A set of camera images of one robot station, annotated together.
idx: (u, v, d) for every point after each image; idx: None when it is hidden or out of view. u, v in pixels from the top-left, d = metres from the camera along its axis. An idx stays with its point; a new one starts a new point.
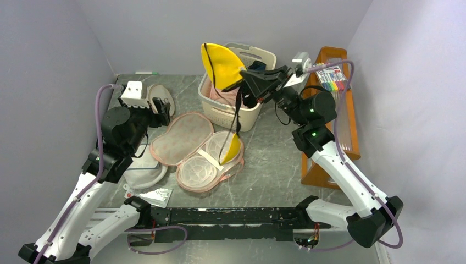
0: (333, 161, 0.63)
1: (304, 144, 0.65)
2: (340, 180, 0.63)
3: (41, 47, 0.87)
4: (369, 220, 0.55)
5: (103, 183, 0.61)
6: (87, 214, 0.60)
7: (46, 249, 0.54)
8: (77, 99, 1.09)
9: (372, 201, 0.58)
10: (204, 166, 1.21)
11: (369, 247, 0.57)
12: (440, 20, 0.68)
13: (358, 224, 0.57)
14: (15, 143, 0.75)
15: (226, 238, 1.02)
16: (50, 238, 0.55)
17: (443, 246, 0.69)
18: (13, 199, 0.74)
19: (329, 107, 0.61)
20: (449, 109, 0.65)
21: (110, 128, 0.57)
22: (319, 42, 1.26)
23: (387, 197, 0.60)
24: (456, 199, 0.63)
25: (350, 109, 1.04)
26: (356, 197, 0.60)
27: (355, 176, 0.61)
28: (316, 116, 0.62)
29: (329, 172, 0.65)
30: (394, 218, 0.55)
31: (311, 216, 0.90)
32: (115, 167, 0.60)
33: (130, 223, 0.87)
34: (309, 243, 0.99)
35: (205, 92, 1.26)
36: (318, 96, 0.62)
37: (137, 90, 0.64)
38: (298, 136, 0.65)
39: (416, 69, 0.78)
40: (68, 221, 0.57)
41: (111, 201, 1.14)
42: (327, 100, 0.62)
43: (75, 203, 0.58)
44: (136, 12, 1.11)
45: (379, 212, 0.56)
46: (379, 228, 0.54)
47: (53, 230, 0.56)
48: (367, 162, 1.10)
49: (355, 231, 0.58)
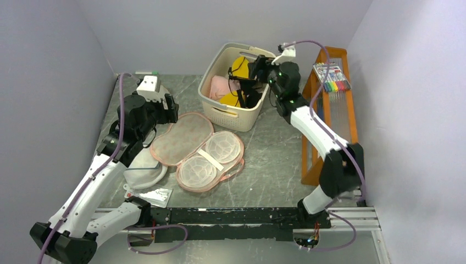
0: (303, 117, 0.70)
1: (284, 110, 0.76)
2: (309, 135, 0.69)
3: (42, 47, 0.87)
4: (328, 160, 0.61)
5: (118, 164, 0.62)
6: (102, 192, 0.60)
7: (60, 225, 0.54)
8: (76, 100, 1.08)
9: (332, 143, 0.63)
10: (204, 166, 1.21)
11: (337, 194, 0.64)
12: (440, 18, 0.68)
13: (325, 169, 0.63)
14: (14, 144, 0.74)
15: (226, 238, 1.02)
16: (64, 215, 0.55)
17: (443, 246, 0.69)
18: (12, 200, 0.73)
19: (292, 69, 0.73)
20: (449, 108, 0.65)
21: (127, 113, 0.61)
22: (320, 42, 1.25)
23: (347, 142, 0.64)
24: (456, 201, 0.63)
25: (350, 108, 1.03)
26: (319, 143, 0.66)
27: (319, 126, 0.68)
28: (282, 77, 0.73)
29: (302, 130, 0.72)
30: (350, 157, 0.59)
31: (308, 209, 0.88)
32: (128, 150, 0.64)
33: (132, 219, 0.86)
34: (309, 243, 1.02)
35: (205, 91, 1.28)
36: (285, 63, 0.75)
37: (152, 83, 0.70)
38: (279, 104, 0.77)
39: (415, 69, 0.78)
40: (83, 198, 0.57)
41: (111, 201, 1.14)
42: (292, 66, 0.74)
43: (90, 181, 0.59)
44: (137, 12, 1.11)
45: (338, 153, 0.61)
46: (336, 166, 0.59)
47: (67, 205, 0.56)
48: (367, 163, 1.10)
49: (325, 179, 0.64)
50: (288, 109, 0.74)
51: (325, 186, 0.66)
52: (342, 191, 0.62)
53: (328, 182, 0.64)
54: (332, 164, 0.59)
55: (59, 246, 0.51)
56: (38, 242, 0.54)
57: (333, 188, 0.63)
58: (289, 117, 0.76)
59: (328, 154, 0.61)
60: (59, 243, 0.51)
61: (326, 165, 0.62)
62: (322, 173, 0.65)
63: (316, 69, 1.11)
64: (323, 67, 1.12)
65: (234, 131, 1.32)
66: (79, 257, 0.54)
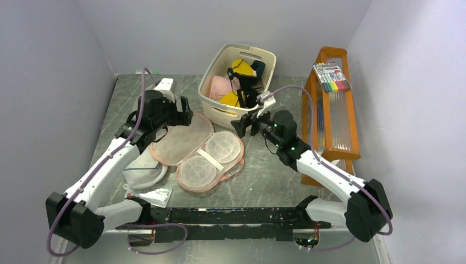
0: (311, 163, 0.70)
1: (288, 159, 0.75)
2: (323, 180, 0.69)
3: (41, 46, 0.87)
4: (351, 204, 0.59)
5: (133, 147, 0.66)
6: (116, 171, 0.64)
7: (77, 196, 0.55)
8: (76, 100, 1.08)
9: (350, 186, 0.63)
10: (204, 167, 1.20)
11: (369, 240, 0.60)
12: (440, 18, 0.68)
13: (350, 216, 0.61)
14: (14, 143, 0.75)
15: (226, 238, 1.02)
16: (82, 186, 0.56)
17: (443, 246, 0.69)
18: (12, 201, 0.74)
19: (284, 117, 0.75)
20: (449, 108, 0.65)
21: (147, 102, 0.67)
22: (320, 42, 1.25)
23: (364, 181, 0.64)
24: (457, 201, 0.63)
25: (350, 108, 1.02)
26: (336, 187, 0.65)
27: (332, 171, 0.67)
28: (279, 127, 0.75)
29: (314, 175, 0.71)
30: (371, 196, 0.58)
31: (311, 216, 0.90)
32: (143, 138, 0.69)
33: (133, 215, 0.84)
34: (309, 243, 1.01)
35: (205, 91, 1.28)
36: (277, 114, 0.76)
37: (168, 83, 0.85)
38: (281, 153, 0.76)
39: (415, 69, 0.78)
40: (101, 173, 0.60)
41: (111, 201, 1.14)
42: (284, 115, 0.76)
43: (108, 158, 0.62)
44: (137, 12, 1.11)
45: (358, 195, 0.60)
46: (362, 209, 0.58)
47: (85, 178, 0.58)
48: (367, 163, 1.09)
49: (354, 227, 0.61)
50: (293, 157, 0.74)
51: (355, 232, 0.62)
52: (373, 233, 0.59)
53: (360, 231, 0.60)
54: (356, 208, 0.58)
55: (76, 213, 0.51)
56: (49, 213, 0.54)
57: (367, 236, 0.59)
58: (294, 165, 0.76)
59: (350, 199, 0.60)
60: (76, 209, 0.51)
61: (350, 209, 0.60)
62: (348, 221, 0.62)
63: (316, 69, 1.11)
64: (323, 67, 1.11)
65: (234, 131, 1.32)
66: (87, 235, 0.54)
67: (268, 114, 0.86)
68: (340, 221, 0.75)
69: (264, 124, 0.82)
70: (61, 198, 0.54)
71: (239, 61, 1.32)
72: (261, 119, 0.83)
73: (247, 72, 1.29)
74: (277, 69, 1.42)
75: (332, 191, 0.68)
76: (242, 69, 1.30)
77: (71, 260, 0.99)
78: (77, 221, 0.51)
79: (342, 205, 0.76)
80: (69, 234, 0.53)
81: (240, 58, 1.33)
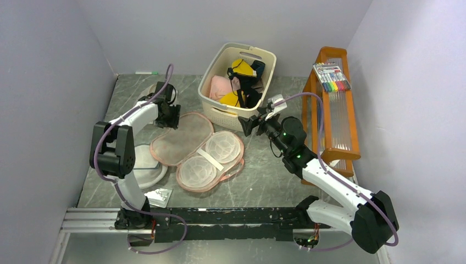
0: (317, 172, 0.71)
1: (293, 167, 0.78)
2: (329, 189, 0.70)
3: (41, 46, 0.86)
4: (359, 216, 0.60)
5: (153, 106, 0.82)
6: (142, 120, 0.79)
7: (120, 122, 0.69)
8: (76, 100, 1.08)
9: (357, 198, 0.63)
10: (204, 166, 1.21)
11: (375, 250, 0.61)
12: (440, 19, 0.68)
13: (357, 226, 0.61)
14: (12, 144, 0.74)
15: (226, 238, 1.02)
16: (123, 117, 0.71)
17: (444, 246, 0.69)
18: (12, 201, 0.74)
19: (296, 128, 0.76)
20: (450, 108, 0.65)
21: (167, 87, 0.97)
22: (320, 41, 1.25)
23: (371, 192, 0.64)
24: (458, 201, 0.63)
25: (350, 109, 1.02)
26: (343, 197, 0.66)
27: (338, 181, 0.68)
28: (289, 137, 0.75)
29: (320, 185, 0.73)
30: (379, 210, 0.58)
31: (311, 217, 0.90)
32: (161, 104, 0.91)
33: (140, 198, 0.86)
34: (309, 243, 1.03)
35: (205, 91, 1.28)
36: (287, 122, 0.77)
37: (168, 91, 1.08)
38: (287, 161, 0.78)
39: (415, 69, 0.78)
40: (134, 114, 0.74)
41: (111, 201, 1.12)
42: (294, 124, 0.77)
43: (138, 108, 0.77)
44: (137, 11, 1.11)
45: (365, 207, 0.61)
46: (369, 221, 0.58)
47: (125, 114, 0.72)
48: (367, 163, 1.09)
49: (361, 238, 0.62)
50: (299, 165, 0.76)
51: (360, 243, 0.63)
52: (379, 243, 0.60)
53: (366, 242, 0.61)
54: (364, 220, 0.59)
55: (121, 132, 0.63)
56: (95, 137, 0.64)
57: (373, 246, 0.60)
58: (300, 172, 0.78)
59: (358, 211, 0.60)
60: (122, 129, 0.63)
61: (357, 220, 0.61)
62: (355, 231, 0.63)
63: (316, 69, 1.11)
64: (323, 67, 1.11)
65: (234, 131, 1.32)
66: (126, 157, 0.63)
67: (276, 119, 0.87)
68: (342, 227, 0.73)
69: (270, 127, 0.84)
70: (106, 124, 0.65)
71: (240, 61, 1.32)
72: (268, 123, 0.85)
73: (247, 72, 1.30)
74: (277, 69, 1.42)
75: (337, 199, 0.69)
76: (242, 69, 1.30)
77: (71, 259, 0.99)
78: (122, 138, 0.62)
79: (346, 212, 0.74)
80: (110, 156, 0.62)
81: (240, 58, 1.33)
